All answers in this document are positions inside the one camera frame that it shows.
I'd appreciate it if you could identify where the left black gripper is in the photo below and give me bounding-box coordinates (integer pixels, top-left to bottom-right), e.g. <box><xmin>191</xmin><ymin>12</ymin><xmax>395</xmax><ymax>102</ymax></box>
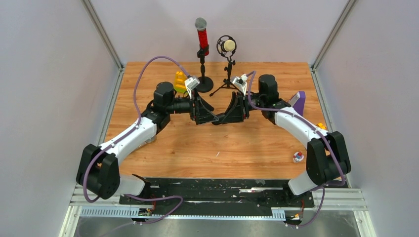
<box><xmin>166</xmin><ymin>87</ymin><xmax>218</xmax><ymax>125</ymax></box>

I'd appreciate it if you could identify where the yellow toy vehicle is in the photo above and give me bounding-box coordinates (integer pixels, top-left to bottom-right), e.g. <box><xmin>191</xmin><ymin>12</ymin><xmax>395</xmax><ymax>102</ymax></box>
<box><xmin>316</xmin><ymin>123</ymin><xmax>327</xmax><ymax>130</ymax></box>

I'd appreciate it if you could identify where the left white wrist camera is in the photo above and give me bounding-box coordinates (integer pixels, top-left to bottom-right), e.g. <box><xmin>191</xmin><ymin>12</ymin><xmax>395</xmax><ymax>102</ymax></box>
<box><xmin>184</xmin><ymin>76</ymin><xmax>200</xmax><ymax>99</ymax></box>

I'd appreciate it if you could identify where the black tripod mic stand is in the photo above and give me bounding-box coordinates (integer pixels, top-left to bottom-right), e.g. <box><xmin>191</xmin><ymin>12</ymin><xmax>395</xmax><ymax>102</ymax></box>
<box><xmin>209</xmin><ymin>57</ymin><xmax>237</xmax><ymax>97</ymax></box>

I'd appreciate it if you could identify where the silver glitter microphone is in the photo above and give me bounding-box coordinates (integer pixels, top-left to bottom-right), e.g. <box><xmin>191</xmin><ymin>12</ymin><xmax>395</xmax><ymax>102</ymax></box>
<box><xmin>138</xmin><ymin>136</ymin><xmax>156</xmax><ymax>148</ymax></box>

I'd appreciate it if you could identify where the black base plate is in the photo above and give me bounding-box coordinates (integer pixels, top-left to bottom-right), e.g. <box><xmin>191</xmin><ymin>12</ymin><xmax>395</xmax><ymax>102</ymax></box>
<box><xmin>119</xmin><ymin>178</ymin><xmax>315</xmax><ymax>215</ymax></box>

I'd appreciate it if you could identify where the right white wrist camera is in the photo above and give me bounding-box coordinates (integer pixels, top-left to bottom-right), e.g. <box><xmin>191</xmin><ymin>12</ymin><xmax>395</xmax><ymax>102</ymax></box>
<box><xmin>230</xmin><ymin>74</ymin><xmax>248</xmax><ymax>95</ymax></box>

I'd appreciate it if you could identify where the small red white toy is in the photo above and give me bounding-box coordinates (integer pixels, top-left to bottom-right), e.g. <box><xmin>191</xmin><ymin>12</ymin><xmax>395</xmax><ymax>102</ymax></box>
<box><xmin>293</xmin><ymin>152</ymin><xmax>304</xmax><ymax>163</ymax></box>

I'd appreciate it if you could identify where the yellow green toy block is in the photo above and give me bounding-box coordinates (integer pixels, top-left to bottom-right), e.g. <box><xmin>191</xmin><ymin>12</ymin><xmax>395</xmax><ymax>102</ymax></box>
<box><xmin>173</xmin><ymin>71</ymin><xmax>187</xmax><ymax>93</ymax></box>

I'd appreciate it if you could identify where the black round-base mic stand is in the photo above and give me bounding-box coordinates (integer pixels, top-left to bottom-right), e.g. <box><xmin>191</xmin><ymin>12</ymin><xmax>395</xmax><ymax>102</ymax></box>
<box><xmin>196</xmin><ymin>46</ymin><xmax>213</xmax><ymax>93</ymax></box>

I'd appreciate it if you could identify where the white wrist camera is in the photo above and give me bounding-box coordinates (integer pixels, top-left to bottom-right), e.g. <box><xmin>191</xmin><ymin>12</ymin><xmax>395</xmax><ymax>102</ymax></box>
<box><xmin>184</xmin><ymin>76</ymin><xmax>200</xmax><ymax>99</ymax></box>
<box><xmin>230</xmin><ymin>74</ymin><xmax>248</xmax><ymax>95</ymax></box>

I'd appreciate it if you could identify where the black earbud charging case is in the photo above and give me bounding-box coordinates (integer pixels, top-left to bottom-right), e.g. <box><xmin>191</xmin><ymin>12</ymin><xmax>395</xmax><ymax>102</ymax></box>
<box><xmin>211</xmin><ymin>113</ymin><xmax>225</xmax><ymax>125</ymax></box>

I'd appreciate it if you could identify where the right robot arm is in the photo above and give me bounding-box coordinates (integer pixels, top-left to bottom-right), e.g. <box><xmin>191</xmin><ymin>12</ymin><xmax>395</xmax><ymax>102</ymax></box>
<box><xmin>219</xmin><ymin>72</ymin><xmax>351</xmax><ymax>206</ymax></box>

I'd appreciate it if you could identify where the red microphone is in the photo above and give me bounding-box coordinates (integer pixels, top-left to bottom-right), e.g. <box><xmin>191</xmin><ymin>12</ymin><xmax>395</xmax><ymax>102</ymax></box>
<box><xmin>195</xmin><ymin>17</ymin><xmax>209</xmax><ymax>56</ymax></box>

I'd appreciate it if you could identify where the cream condenser microphone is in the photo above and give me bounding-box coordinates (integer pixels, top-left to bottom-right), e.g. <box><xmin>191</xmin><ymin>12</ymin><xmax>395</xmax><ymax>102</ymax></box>
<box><xmin>216</xmin><ymin>35</ymin><xmax>237</xmax><ymax>61</ymax></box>

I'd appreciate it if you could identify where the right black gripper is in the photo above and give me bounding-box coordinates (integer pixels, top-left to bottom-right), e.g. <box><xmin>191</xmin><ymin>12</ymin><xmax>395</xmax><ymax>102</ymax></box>
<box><xmin>220</xmin><ymin>91</ymin><xmax>265</xmax><ymax>124</ymax></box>

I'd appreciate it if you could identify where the white cable duct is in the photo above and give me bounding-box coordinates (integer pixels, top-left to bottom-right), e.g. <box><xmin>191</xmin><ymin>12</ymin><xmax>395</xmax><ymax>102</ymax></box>
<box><xmin>79</xmin><ymin>206</ymin><xmax>286</xmax><ymax>221</ymax></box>

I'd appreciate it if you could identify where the white phone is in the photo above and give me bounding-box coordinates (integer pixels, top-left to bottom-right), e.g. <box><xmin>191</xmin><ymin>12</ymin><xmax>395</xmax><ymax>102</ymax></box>
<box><xmin>288</xmin><ymin>92</ymin><xmax>300</xmax><ymax>106</ymax></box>

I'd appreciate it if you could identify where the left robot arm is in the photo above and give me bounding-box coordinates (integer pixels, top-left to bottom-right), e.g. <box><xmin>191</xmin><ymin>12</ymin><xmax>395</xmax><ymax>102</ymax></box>
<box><xmin>76</xmin><ymin>81</ymin><xmax>219</xmax><ymax>204</ymax></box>

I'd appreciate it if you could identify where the purple phone stand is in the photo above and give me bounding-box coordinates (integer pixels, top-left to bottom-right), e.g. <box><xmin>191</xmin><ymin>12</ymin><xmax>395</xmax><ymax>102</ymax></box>
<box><xmin>292</xmin><ymin>91</ymin><xmax>306</xmax><ymax>116</ymax></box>

